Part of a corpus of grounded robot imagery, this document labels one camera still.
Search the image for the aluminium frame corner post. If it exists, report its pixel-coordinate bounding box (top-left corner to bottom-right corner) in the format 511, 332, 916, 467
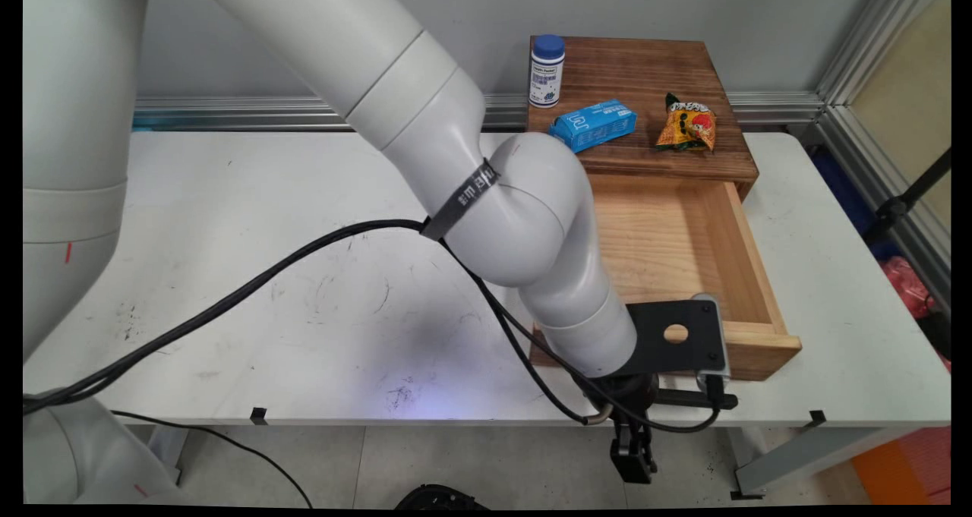
814, 0, 951, 309

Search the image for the orange green snack bag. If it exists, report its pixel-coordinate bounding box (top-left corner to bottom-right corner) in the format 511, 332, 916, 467
655, 92, 718, 153

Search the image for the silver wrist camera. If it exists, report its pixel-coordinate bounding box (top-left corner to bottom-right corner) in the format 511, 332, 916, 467
691, 293, 732, 393

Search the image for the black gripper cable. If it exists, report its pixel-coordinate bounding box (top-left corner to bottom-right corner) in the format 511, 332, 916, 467
23, 219, 613, 427

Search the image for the brown wooden cabinet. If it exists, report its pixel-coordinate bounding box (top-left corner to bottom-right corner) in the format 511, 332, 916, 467
525, 35, 760, 200

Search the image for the white bottle with blue cap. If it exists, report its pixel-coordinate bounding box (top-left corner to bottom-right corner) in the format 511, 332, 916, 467
529, 34, 567, 109

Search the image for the grey table leg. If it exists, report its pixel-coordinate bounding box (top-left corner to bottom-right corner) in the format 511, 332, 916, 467
729, 426, 926, 501

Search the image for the black round floor object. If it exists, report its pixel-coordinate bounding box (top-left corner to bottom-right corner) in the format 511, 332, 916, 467
395, 484, 491, 511

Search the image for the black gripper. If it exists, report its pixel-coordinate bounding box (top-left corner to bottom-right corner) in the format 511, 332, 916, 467
589, 371, 661, 484

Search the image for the black camera cable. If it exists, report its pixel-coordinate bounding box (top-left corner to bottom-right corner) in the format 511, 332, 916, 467
23, 219, 727, 435

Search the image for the thin black floor cable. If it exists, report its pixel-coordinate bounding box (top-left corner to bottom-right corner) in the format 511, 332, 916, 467
110, 409, 314, 509

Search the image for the red plastic bag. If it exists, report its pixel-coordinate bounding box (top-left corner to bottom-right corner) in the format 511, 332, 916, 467
881, 255, 950, 320

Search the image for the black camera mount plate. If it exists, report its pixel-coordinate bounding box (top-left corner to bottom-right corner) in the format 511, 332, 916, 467
617, 298, 726, 378

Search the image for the black velcro strap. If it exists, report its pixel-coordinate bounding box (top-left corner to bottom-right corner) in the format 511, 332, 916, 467
420, 157, 502, 242

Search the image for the blue carton box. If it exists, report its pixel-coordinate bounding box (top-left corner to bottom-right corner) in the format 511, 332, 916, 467
548, 99, 639, 153

